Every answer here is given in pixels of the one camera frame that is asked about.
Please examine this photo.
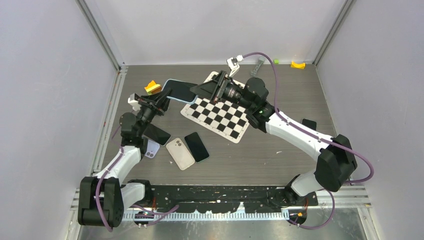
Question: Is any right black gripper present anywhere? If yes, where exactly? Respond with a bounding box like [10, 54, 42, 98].
[190, 70, 255, 111]

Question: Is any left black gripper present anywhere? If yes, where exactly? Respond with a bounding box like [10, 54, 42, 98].
[136, 88, 173, 137]

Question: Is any lavender phone case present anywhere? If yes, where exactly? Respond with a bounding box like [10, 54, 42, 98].
[144, 139, 161, 159]

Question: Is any cream phone case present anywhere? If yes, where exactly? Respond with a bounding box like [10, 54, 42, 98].
[165, 138, 195, 171]

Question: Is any black phone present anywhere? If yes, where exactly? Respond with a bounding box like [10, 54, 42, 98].
[301, 118, 317, 131]

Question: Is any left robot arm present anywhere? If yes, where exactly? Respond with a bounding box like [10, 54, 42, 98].
[77, 90, 171, 232]

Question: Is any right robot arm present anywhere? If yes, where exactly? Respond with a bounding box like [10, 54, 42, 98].
[190, 70, 357, 205]

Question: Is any yellow orange brick stack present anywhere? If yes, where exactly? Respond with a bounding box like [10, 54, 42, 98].
[144, 80, 162, 96]

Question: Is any black white checkerboard mat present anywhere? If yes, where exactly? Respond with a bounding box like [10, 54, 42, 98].
[180, 71, 256, 144]

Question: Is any yellow arch block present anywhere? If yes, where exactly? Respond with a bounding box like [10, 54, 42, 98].
[290, 61, 306, 70]

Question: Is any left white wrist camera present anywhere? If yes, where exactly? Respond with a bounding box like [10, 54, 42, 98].
[127, 93, 141, 111]

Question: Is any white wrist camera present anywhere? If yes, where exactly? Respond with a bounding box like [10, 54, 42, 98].
[127, 93, 141, 111]
[226, 55, 244, 78]

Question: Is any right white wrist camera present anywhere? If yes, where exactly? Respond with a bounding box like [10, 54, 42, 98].
[226, 55, 244, 78]

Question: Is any grey metal bracket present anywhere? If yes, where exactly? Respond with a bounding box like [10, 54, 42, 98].
[250, 56, 266, 77]

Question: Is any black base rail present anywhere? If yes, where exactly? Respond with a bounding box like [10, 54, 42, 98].
[132, 183, 319, 215]

